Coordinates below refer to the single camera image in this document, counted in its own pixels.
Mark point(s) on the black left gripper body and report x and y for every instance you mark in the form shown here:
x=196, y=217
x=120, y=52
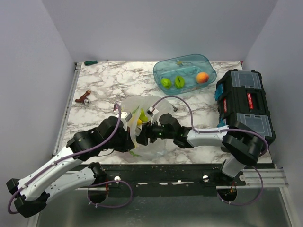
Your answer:
x=120, y=143

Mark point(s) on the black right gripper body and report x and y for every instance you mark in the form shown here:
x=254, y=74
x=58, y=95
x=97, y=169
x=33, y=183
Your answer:
x=155, y=131

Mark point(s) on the yellow fake fruit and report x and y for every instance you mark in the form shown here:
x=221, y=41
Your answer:
x=139, y=122

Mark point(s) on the clear plastic bag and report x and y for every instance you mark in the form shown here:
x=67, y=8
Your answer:
x=152, y=151

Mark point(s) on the green fake fruit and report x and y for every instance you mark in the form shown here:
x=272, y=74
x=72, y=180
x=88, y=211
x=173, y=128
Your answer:
x=166, y=83

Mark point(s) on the green fake starfruit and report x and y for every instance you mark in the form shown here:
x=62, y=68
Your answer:
x=179, y=82

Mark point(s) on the dark green fake avocado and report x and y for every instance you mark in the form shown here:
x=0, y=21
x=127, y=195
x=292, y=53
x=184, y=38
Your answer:
x=143, y=117

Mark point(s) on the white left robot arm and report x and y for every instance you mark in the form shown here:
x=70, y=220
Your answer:
x=31, y=194

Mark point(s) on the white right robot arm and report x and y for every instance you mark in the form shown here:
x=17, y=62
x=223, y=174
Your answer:
x=244, y=144

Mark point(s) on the orange fake peach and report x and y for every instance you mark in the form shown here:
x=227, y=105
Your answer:
x=202, y=77

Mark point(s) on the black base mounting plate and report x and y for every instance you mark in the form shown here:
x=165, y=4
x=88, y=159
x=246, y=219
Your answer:
x=159, y=172

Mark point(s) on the brown metal-tipped tool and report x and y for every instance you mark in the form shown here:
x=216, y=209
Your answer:
x=83, y=99

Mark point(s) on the teal plastic tray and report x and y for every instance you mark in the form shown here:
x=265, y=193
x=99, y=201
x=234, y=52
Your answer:
x=192, y=65

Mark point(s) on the black tool box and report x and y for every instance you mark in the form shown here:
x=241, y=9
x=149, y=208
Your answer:
x=241, y=97

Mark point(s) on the green handled screwdriver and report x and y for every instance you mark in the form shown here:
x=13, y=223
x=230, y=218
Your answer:
x=88, y=63

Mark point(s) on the aluminium side rail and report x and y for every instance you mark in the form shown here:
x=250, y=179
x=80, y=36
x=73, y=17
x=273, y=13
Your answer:
x=66, y=112

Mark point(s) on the aluminium front rail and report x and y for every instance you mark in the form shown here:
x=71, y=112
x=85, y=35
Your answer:
x=248, y=178

